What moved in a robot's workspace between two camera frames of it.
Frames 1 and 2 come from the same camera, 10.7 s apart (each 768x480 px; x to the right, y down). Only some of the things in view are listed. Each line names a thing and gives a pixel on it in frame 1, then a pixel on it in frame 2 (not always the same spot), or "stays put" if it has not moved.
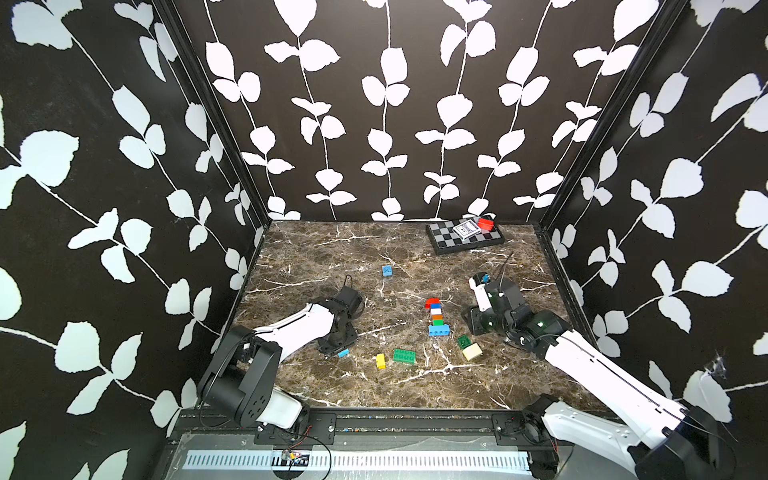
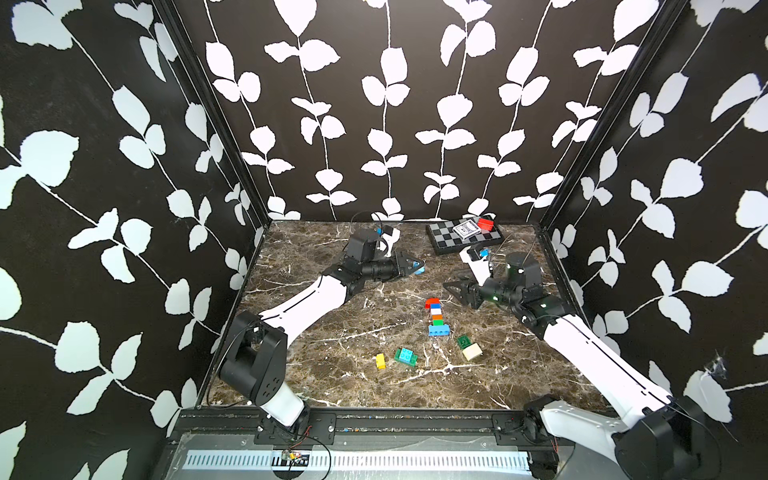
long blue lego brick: (439, 330) stays put
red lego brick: (430, 301) stays put
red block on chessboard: (485, 224) stays put
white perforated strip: (359, 460) stays put
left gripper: (331, 349) to (397, 263)
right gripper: (473, 319) to (471, 290)
